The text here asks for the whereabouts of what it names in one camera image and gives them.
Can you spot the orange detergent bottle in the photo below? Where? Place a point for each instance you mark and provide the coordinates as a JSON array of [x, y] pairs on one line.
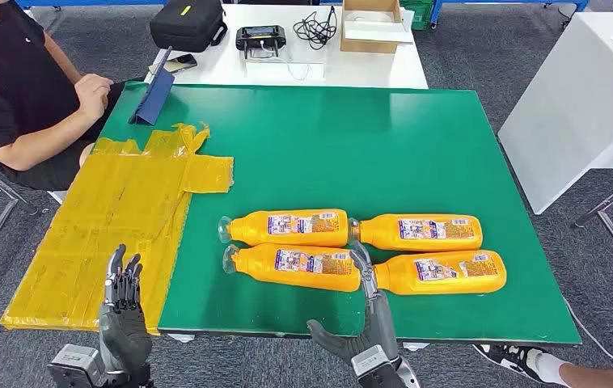
[[419, 233], [446, 273], [290, 227], [296, 268]]

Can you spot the yellow taped sheet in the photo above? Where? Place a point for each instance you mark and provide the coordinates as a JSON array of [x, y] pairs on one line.
[[108, 225]]

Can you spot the black handheld controller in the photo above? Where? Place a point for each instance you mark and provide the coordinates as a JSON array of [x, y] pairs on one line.
[[261, 37]]

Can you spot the person's left forearm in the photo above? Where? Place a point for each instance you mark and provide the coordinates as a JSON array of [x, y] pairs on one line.
[[65, 61]]

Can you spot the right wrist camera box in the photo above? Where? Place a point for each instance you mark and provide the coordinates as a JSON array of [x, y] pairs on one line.
[[369, 363]]

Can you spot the white side table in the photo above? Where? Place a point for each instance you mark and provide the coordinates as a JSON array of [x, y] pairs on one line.
[[574, 107]]

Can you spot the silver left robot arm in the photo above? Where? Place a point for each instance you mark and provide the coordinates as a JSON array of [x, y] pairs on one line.
[[127, 379]]

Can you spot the blue tablet case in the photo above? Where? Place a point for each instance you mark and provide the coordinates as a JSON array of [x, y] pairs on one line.
[[151, 102]]

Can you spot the open cardboard box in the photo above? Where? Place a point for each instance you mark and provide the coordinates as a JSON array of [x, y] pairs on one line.
[[371, 43]]

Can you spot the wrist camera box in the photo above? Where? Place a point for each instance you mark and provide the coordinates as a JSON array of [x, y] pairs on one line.
[[369, 363], [73, 367]]

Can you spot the black carrying case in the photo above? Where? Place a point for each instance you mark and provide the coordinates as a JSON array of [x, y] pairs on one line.
[[186, 24]]

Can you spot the white table foot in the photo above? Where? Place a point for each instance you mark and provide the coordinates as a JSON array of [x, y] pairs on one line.
[[416, 347], [180, 338]]

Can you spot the black smartphone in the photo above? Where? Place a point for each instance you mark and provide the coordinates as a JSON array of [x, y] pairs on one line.
[[178, 63]]

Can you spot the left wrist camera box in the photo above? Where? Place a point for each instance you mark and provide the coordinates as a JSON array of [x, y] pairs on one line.
[[73, 367]]

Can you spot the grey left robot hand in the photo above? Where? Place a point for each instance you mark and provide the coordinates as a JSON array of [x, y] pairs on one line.
[[124, 337]]

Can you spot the green plastic crate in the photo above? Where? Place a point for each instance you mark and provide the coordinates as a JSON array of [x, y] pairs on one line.
[[419, 16]]

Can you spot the standing person's leg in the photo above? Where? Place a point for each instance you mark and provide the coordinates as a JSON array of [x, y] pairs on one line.
[[596, 375]]

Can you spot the seated person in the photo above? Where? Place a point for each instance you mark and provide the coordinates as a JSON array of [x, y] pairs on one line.
[[6, 80]]

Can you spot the black and white shoe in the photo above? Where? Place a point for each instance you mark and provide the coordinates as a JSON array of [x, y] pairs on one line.
[[507, 359]]

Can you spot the person's right forearm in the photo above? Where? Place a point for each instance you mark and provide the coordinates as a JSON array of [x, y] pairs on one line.
[[33, 142]]

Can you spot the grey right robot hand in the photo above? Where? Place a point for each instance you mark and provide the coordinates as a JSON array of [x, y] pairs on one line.
[[379, 326]]

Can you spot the person's right hand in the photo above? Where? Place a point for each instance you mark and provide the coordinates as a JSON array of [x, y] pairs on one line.
[[92, 99]]

